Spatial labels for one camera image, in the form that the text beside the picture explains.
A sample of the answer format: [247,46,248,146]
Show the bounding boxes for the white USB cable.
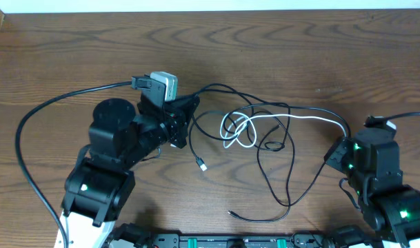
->
[219,112,348,149]

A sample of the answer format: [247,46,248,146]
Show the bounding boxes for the black USB cable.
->
[188,83,352,223]

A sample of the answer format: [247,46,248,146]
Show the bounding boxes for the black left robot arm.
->
[58,96,200,247]

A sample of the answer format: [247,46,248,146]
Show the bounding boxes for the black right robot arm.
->
[324,127,420,247]

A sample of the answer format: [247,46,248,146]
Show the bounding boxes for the black right camera cable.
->
[364,111,420,126]

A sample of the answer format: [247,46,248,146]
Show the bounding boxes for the black camera cable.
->
[364,111,420,126]
[14,77,152,248]

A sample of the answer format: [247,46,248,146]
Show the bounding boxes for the black left camera cable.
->
[14,77,152,248]

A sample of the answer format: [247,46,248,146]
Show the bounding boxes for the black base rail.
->
[108,233,323,248]

